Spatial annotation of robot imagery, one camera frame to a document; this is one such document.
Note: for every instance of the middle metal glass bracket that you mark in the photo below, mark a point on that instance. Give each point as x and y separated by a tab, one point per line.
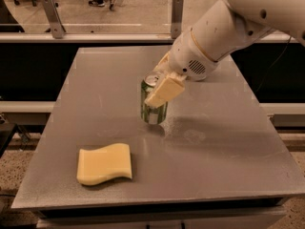
177	14

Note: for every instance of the grey table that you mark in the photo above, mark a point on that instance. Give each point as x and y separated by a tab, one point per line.
215	162

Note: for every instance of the metal glass bracket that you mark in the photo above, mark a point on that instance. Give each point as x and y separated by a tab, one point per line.
177	14
57	30

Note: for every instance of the green soda can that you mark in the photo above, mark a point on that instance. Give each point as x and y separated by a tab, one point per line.
149	114

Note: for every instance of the yellow wavy sponge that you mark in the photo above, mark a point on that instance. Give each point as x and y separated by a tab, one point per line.
104	164

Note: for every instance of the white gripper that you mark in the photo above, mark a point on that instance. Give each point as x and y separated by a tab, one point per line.
188	57

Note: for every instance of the black object at left edge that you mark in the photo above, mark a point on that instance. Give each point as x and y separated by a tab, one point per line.
7	130

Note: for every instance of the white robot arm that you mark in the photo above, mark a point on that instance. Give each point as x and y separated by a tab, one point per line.
226	27

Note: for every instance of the left metal glass bracket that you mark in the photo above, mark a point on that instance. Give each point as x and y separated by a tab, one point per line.
57	30

